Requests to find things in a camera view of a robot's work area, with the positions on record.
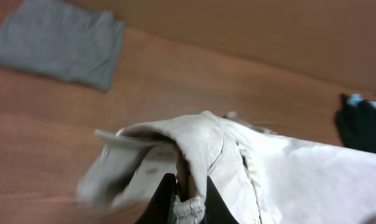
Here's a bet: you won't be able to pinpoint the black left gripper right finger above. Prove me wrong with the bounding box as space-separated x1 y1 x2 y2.
202 176 238 224

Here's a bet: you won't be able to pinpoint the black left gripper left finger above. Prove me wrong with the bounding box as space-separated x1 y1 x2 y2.
134 173 177 224

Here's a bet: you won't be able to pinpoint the beige khaki shorts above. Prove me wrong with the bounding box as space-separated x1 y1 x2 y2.
76 111 376 223

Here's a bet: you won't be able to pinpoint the black garment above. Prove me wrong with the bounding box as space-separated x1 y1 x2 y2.
335 93 376 153

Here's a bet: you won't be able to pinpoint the light blue garment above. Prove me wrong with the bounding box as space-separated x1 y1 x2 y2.
347 94 376 108

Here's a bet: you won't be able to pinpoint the folded grey shorts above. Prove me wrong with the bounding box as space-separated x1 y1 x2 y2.
0 1 125 91

